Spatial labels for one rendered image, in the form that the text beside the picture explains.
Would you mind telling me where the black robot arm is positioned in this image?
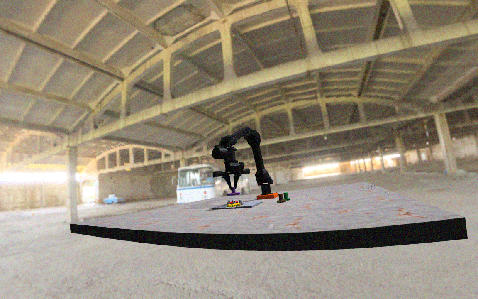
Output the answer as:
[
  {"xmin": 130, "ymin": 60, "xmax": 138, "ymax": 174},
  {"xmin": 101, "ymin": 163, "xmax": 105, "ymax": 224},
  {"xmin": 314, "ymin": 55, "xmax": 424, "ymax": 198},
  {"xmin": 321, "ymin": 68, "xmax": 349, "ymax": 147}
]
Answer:
[{"xmin": 212, "ymin": 127, "xmax": 273, "ymax": 195}]

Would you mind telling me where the tan gear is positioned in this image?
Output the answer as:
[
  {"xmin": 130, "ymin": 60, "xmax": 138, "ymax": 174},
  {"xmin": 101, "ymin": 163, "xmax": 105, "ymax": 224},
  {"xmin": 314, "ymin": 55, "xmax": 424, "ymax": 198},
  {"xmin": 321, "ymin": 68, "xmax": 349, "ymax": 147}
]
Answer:
[{"xmin": 277, "ymin": 194, "xmax": 286, "ymax": 203}]

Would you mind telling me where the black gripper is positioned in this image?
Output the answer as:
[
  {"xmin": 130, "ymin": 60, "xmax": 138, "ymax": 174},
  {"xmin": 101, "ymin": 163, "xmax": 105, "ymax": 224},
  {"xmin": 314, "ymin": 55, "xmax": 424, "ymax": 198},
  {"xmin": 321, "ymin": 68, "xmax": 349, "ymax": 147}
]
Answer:
[{"xmin": 212, "ymin": 159, "xmax": 250, "ymax": 190}]

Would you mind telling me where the purple gear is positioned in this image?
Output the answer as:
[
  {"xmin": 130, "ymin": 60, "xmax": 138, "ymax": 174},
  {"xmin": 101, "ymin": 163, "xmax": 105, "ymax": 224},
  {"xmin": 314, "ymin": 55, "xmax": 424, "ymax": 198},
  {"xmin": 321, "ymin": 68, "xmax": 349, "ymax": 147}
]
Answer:
[{"xmin": 227, "ymin": 187, "xmax": 240, "ymax": 196}]

